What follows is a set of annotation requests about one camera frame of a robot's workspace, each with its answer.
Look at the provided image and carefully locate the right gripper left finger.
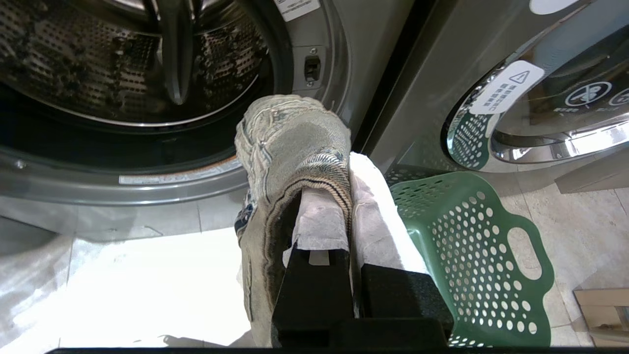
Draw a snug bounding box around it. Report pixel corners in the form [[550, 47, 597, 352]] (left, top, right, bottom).
[[271, 186, 355, 348]]

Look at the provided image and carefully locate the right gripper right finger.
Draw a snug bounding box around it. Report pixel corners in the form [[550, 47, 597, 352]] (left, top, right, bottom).
[[348, 152, 454, 340]]

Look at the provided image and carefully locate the beige grey denim garment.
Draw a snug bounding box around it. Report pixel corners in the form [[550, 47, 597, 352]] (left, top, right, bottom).
[[234, 94, 353, 348]]

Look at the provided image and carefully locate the green perforated laundry basket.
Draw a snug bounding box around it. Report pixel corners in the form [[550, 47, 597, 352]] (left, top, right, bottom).
[[384, 165, 555, 348]]

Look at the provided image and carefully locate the washing machine door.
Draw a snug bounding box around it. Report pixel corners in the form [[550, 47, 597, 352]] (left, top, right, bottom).
[[440, 0, 629, 174]]

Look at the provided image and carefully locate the grey washing machine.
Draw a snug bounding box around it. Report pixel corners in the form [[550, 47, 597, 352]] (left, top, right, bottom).
[[0, 0, 629, 206]]

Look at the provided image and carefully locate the cardboard box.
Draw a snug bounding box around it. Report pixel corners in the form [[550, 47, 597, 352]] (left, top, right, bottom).
[[573, 287, 629, 348]]

